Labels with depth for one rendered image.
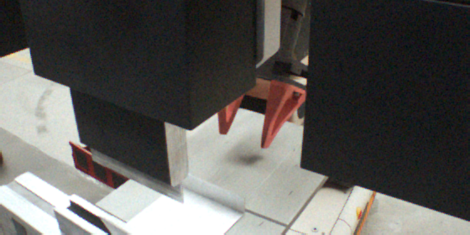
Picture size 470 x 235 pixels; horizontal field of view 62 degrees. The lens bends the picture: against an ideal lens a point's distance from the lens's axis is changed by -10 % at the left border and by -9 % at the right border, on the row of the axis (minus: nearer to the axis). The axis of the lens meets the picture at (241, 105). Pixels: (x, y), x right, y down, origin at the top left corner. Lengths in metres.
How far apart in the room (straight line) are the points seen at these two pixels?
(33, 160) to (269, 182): 0.47
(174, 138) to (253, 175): 0.21
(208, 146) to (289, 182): 0.12
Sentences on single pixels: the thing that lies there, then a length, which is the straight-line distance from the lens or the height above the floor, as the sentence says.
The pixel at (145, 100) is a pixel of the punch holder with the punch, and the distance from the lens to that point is 0.23.
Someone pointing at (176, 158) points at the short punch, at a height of 1.12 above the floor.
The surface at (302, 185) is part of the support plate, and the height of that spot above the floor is 1.00.
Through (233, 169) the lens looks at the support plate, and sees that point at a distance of 0.49.
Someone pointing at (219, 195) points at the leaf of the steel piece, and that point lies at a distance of 0.43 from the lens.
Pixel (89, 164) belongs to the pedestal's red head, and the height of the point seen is 0.81.
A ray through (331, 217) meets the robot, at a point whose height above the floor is 0.28.
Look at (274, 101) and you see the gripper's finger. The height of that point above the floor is 1.08.
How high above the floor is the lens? 1.28
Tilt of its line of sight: 27 degrees down
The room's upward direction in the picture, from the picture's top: straight up
